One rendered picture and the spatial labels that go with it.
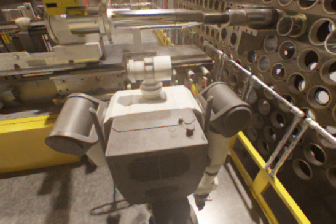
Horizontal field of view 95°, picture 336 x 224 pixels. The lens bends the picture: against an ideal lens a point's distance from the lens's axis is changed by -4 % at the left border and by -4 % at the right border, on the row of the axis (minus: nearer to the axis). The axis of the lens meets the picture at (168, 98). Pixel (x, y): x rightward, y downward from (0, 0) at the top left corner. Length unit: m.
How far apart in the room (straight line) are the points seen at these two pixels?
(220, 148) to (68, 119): 0.47
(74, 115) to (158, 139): 0.24
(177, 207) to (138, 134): 0.36
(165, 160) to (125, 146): 0.08
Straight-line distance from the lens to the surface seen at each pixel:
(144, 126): 0.37
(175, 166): 0.36
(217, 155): 0.62
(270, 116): 2.70
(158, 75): 0.42
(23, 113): 2.22
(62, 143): 0.47
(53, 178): 2.23
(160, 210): 0.64
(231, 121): 0.46
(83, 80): 1.91
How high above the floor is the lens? 1.66
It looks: 35 degrees down
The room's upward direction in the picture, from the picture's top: straight up
